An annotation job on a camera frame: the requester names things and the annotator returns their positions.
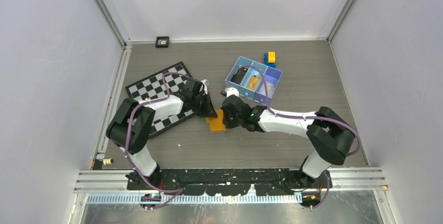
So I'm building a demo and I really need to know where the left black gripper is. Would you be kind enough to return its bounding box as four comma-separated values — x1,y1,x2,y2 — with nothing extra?
191,91,217,117

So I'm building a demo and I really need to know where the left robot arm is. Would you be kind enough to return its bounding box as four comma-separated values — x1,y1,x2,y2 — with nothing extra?
106,78,217,190

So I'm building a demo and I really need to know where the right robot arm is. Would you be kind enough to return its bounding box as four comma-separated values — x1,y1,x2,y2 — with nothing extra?
222,95,357,188

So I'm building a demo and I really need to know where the black item in tray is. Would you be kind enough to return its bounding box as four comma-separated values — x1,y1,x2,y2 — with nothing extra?
230,67,248,85

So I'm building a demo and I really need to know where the orange item in tray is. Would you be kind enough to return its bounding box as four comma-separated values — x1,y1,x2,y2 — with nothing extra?
246,75,262,91

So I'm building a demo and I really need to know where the black white chessboard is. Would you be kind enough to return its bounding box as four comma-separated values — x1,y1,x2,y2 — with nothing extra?
125,62,196,138

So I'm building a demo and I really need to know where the blue orange toy block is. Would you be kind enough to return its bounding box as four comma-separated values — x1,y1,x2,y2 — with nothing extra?
263,51,276,68

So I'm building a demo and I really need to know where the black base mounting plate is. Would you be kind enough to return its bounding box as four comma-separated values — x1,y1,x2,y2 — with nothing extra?
126,168,332,196

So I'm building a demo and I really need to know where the small black square device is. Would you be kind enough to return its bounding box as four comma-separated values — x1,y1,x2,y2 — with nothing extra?
155,36,170,48

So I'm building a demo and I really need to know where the small beige peg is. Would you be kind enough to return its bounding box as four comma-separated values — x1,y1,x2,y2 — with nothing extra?
102,158,113,166

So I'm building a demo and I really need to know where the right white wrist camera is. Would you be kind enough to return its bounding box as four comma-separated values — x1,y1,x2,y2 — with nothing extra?
220,87,240,98

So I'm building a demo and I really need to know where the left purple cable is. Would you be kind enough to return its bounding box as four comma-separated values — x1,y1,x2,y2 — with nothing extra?
124,72,194,210

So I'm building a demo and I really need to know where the purple cable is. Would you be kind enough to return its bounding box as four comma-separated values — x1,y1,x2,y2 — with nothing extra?
124,72,194,210
224,64,363,210

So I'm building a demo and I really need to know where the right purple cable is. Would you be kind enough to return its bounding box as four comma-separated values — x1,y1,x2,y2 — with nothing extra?
224,64,363,210

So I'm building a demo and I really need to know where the aluminium frame rail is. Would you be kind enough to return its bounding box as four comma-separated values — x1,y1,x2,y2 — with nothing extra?
74,170,132,193

